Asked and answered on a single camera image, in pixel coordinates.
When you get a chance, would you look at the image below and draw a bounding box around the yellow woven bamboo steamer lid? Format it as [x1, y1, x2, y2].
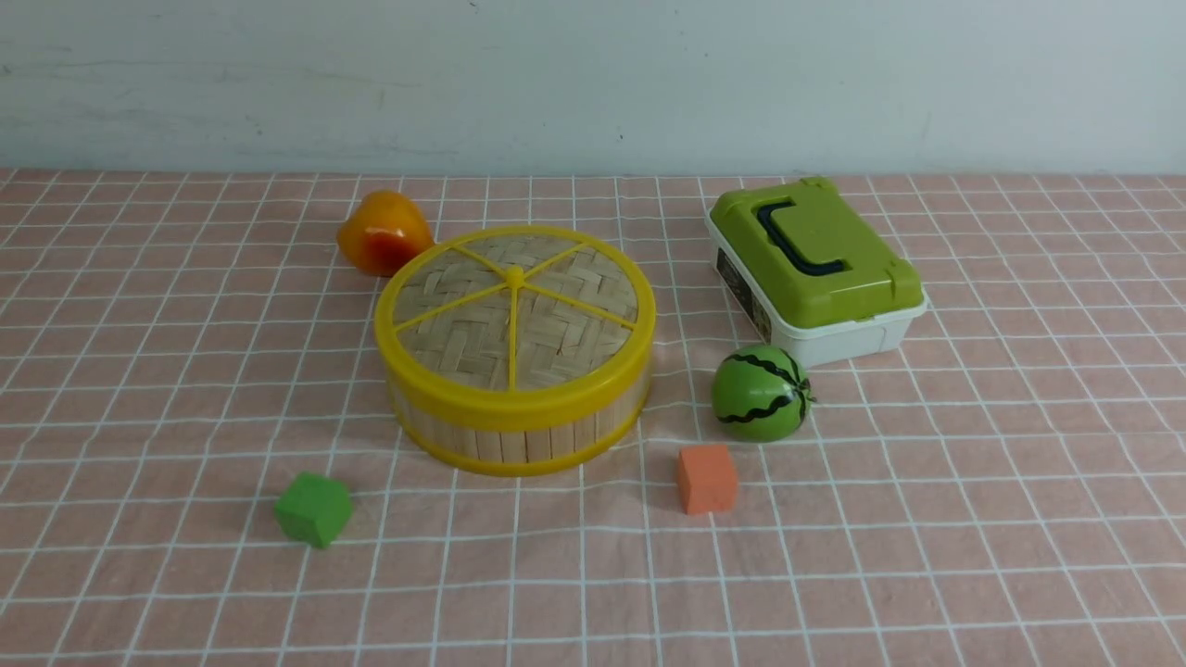
[374, 225, 657, 431]

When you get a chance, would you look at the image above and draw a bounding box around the bamboo steamer base yellow rim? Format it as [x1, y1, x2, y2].
[385, 368, 652, 477]

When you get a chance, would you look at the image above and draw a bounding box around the green toy watermelon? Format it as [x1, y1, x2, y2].
[712, 345, 816, 443]

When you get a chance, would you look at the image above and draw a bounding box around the orange foam cube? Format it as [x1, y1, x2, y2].
[676, 444, 738, 515]

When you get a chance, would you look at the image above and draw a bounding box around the green lidded white plastic box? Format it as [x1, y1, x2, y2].
[706, 177, 930, 368]

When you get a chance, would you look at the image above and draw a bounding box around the orange toy mango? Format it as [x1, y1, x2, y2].
[337, 190, 435, 277]

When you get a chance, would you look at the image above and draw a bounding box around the green foam cube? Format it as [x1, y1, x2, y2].
[272, 472, 353, 550]

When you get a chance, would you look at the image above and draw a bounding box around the pink checkered tablecloth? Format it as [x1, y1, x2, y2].
[1, 169, 1185, 666]

